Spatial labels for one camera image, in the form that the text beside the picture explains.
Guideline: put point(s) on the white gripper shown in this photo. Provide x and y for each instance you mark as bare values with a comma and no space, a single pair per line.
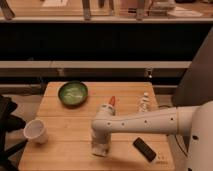
100,140

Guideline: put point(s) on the white sponge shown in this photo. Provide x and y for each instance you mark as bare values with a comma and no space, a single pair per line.
100,149

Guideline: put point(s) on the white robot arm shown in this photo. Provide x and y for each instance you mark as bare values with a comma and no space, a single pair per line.
194,121

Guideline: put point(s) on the green ceramic bowl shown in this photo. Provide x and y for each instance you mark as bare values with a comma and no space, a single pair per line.
73,93

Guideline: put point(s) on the orange carrot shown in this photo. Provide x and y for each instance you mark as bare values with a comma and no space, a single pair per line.
112,101

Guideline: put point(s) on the black remote control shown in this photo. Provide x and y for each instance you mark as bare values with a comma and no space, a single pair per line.
143,148

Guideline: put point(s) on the small white figurine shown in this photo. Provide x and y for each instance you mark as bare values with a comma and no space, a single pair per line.
144,103

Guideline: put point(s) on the white paper cup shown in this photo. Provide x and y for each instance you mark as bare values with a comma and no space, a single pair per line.
35,131

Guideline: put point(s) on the black office chair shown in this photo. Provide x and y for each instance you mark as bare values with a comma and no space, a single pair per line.
9,123

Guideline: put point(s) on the grey panel right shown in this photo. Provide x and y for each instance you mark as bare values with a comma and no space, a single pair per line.
196,86

